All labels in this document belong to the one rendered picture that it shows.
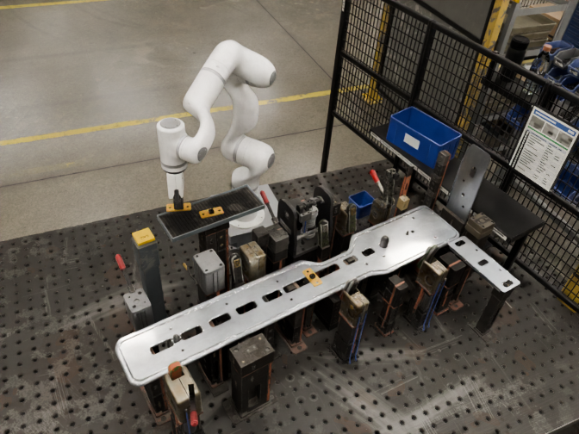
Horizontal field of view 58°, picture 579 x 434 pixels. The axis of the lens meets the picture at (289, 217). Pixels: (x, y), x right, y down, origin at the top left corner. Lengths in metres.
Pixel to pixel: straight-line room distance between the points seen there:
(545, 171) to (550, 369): 0.78
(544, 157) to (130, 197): 2.66
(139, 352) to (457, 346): 1.23
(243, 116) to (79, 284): 0.99
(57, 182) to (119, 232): 1.59
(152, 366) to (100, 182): 2.46
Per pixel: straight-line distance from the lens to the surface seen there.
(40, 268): 2.49
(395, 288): 1.97
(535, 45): 4.24
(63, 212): 3.82
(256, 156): 2.12
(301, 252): 2.04
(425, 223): 2.23
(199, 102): 1.69
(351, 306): 1.82
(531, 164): 2.37
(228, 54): 1.78
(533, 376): 2.29
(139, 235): 1.85
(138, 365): 1.72
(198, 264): 1.80
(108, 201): 3.82
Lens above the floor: 2.44
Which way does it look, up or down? 42 degrees down
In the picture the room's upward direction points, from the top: 5 degrees clockwise
